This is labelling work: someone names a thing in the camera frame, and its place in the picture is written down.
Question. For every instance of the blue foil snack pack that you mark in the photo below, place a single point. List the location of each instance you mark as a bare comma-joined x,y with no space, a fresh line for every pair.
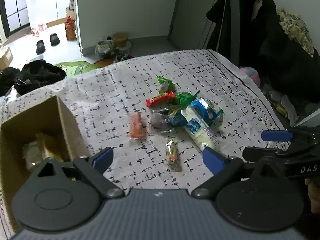
205,108

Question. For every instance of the hanging black coat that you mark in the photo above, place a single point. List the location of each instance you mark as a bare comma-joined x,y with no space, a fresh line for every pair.
248,34

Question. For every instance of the left black slipper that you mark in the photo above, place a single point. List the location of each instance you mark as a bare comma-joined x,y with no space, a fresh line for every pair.
40,47

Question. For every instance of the white kitchen cabinet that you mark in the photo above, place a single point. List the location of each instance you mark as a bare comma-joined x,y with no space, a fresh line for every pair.
46,11

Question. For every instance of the clear purple snack packet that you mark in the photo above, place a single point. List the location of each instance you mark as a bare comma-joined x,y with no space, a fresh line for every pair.
158,123

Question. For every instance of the brown wicker basket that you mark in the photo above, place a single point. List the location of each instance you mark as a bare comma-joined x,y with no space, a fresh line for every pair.
120,39

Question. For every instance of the green cartoon rug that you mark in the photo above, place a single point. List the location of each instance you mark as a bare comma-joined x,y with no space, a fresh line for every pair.
77,67

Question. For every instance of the pink plush toy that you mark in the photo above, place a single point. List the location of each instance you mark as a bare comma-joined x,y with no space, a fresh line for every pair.
253,74

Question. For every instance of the right hand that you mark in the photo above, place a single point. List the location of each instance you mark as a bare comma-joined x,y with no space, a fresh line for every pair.
314,196

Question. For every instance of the long cream biscuit pack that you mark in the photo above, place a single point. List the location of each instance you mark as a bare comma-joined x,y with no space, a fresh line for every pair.
201,134

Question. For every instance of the small cardboard box floor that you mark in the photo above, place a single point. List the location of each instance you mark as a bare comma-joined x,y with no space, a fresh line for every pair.
6,58

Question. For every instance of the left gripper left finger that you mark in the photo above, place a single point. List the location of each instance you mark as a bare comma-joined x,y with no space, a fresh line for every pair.
92,170

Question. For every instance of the black slipper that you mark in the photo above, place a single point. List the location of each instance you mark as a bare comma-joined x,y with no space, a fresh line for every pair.
54,40
40,47

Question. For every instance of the patterned white bed sheet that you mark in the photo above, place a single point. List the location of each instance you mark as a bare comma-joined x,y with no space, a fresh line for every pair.
103,99

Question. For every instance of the grey plastic bag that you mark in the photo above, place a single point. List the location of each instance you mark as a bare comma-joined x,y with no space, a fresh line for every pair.
104,48

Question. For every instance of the black clothes pile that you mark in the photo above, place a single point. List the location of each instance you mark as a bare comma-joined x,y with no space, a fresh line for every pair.
33,75

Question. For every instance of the orange snack packet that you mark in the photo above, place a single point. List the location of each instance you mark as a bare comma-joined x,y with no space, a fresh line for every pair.
137,128

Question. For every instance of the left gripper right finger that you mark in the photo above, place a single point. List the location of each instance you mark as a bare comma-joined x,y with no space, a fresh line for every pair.
225,170

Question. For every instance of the black spray bottle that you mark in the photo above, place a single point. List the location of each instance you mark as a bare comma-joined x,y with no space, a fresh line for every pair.
71,5

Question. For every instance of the green candy packet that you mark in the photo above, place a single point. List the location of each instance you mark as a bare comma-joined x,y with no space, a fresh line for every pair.
183,99

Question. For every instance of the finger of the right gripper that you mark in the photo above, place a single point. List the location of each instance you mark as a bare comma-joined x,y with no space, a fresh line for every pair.
284,135
256,153

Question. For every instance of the small green candy wrapper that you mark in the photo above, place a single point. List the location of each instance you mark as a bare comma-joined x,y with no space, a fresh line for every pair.
166,85

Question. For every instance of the red candy bar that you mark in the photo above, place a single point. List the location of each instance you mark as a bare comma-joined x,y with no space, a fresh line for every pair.
161,98

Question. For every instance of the yellow-green snack stick packet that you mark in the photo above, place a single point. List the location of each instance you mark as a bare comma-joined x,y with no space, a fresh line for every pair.
172,157

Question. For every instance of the brown cardboard box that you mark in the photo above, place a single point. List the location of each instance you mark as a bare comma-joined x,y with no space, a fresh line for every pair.
51,117

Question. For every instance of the blue snack wrapper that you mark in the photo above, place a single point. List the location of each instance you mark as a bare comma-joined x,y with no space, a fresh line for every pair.
175,118

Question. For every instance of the right black slipper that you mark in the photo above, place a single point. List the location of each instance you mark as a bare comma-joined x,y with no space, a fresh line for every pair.
54,40

